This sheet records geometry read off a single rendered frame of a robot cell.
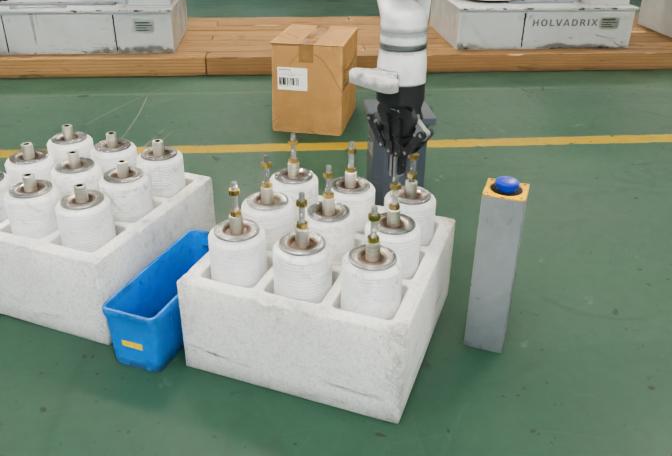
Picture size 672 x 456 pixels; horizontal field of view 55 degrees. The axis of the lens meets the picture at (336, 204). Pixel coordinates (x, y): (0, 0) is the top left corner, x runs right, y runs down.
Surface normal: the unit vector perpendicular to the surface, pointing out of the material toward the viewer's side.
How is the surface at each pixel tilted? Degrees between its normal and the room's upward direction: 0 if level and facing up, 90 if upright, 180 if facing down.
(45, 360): 0
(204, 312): 90
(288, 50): 90
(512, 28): 90
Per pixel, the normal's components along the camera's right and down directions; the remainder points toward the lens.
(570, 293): 0.01, -0.89
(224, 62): 0.09, 0.45
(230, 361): -0.35, 0.42
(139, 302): 0.94, 0.13
